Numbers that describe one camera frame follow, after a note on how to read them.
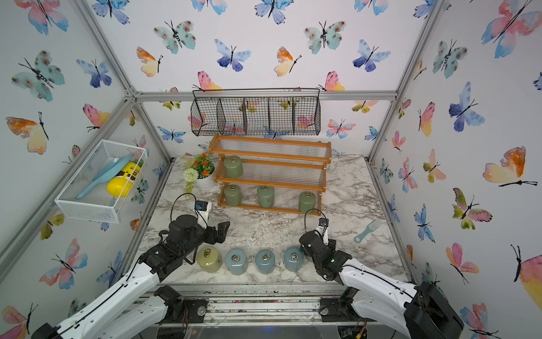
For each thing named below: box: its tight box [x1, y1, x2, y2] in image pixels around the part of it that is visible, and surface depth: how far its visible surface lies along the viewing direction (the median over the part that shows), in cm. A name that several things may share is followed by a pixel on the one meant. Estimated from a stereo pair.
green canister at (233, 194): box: [224, 184, 242, 207], surface depth 99 cm
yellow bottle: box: [106, 161, 142, 198], surface depth 71 cm
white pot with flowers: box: [182, 152, 216, 198], surface depth 100 cm
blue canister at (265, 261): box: [254, 248, 276, 275], surface depth 80 cm
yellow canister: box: [196, 245, 223, 274], surface depth 80 cm
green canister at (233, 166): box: [223, 155, 244, 178], surface depth 91 cm
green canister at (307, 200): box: [298, 190, 317, 214], surface depth 97 cm
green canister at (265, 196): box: [256, 185, 275, 209], surface depth 98 cm
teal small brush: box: [353, 218, 381, 244], surface depth 95 cm
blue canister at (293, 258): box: [283, 246, 305, 272], surface depth 80 cm
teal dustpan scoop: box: [75, 152, 134, 200], surface depth 70 cm
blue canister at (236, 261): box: [224, 247, 249, 276], surface depth 80 cm
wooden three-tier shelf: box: [208, 134, 333, 217], surface depth 100 cm
